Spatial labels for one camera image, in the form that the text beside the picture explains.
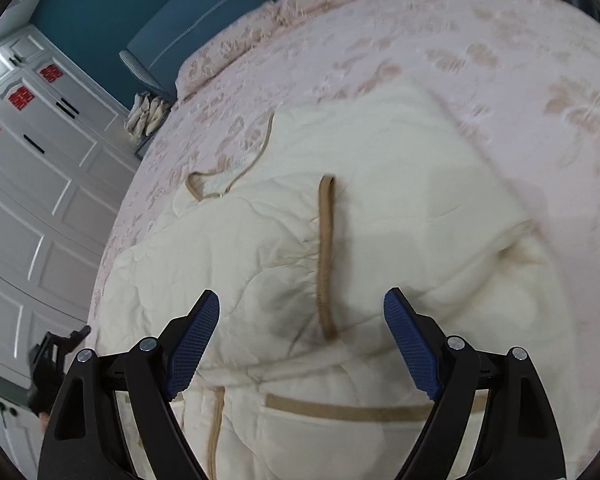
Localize dark nightstand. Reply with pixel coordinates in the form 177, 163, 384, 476
134, 132, 158, 160

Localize cream quilted jacket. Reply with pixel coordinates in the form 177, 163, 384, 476
96, 82, 577, 479

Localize blue upholstered headboard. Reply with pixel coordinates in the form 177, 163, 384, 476
119, 0, 276, 101

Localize left hand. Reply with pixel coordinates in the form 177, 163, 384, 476
38, 412, 50, 434

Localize white wardrobe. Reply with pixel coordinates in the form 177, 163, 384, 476
0, 26, 138, 388

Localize pink floral bedspread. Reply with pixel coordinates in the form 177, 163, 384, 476
92, 0, 600, 474

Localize cream bundle on nightstand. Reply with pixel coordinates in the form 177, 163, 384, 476
124, 92, 172, 142

